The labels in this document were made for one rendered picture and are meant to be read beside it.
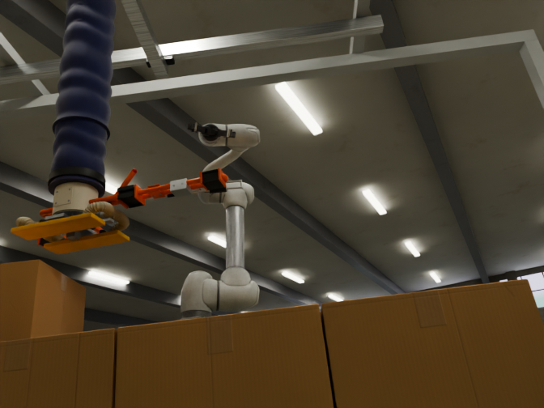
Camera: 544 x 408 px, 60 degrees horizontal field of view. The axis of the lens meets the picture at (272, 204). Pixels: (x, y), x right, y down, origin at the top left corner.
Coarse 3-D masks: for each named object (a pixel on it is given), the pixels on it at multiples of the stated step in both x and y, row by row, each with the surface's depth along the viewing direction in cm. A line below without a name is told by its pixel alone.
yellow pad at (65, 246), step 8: (104, 232) 191; (112, 232) 190; (120, 232) 191; (64, 240) 194; (72, 240) 193; (80, 240) 192; (88, 240) 193; (96, 240) 194; (104, 240) 195; (112, 240) 196; (120, 240) 196; (128, 240) 198; (48, 248) 196; (56, 248) 196; (64, 248) 197; (72, 248) 198; (80, 248) 199; (88, 248) 200
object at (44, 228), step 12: (72, 216) 174; (84, 216) 173; (96, 216) 176; (12, 228) 178; (24, 228) 177; (36, 228) 177; (48, 228) 178; (60, 228) 179; (72, 228) 180; (84, 228) 182
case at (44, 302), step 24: (0, 264) 166; (24, 264) 165; (0, 288) 162; (24, 288) 161; (48, 288) 169; (72, 288) 189; (0, 312) 158; (24, 312) 158; (48, 312) 167; (72, 312) 186; (0, 336) 155; (24, 336) 154
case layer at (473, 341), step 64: (192, 320) 91; (256, 320) 90; (320, 320) 89; (384, 320) 88; (448, 320) 87; (512, 320) 86; (0, 384) 88; (64, 384) 88; (128, 384) 87; (192, 384) 86; (256, 384) 85; (320, 384) 84; (384, 384) 83; (448, 384) 82; (512, 384) 82
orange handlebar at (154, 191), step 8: (224, 176) 181; (168, 184) 184; (192, 184) 183; (200, 184) 186; (144, 192) 186; (152, 192) 185; (160, 192) 185; (168, 192) 188; (96, 200) 189; (104, 200) 188; (112, 200) 188; (48, 208) 193
